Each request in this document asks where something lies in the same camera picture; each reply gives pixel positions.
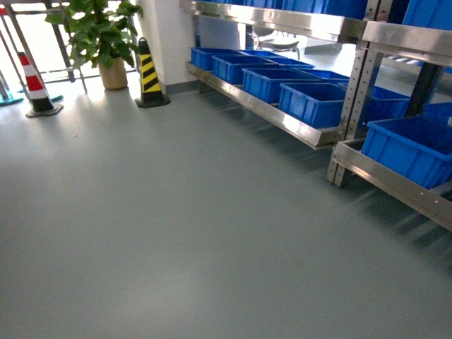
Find blue bin on shelf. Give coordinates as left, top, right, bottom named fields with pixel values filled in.
left=212, top=55, right=279, bottom=85
left=243, top=68, right=321, bottom=104
left=191, top=47, right=244, bottom=71
left=278, top=83, right=346, bottom=129

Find stainless steel shelf rack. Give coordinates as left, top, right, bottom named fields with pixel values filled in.
left=179, top=0, right=386, bottom=151

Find yellow black traffic cone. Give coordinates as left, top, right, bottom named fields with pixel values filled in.
left=135, top=37, right=170, bottom=108

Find green potted plant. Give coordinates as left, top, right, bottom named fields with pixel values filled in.
left=45, top=0, right=143, bottom=90

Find blue bin near rack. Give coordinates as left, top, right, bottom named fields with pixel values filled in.
left=362, top=117, right=451, bottom=189

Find red white traffic cone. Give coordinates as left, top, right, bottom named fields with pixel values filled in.
left=18, top=52, right=64, bottom=118

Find metal railing barrier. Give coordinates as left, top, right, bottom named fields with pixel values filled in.
left=1, top=1, right=88, bottom=101

